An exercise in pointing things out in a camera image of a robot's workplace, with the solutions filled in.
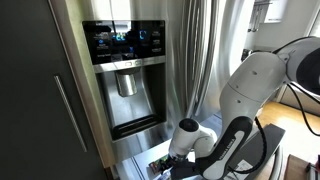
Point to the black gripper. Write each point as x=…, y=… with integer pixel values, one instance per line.
x=183, y=170

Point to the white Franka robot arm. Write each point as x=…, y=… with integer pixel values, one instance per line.
x=253, y=83

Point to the open freezer drawer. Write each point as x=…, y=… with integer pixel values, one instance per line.
x=260, y=146

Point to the fridge water dispenser panel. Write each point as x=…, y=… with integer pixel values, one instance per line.
x=130, y=100

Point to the stainless steel refrigerator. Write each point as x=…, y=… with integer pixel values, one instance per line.
x=173, y=66

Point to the brown wooden board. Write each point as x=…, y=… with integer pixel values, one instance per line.
x=296, y=168

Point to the lower kitchen cabinet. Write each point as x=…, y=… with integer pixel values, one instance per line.
x=296, y=100

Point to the dark tall cabinet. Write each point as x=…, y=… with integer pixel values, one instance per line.
x=30, y=100

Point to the hanging kitchen utensils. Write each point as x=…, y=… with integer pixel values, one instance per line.
x=256, y=15

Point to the white range hood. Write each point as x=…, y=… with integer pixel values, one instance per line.
x=276, y=11

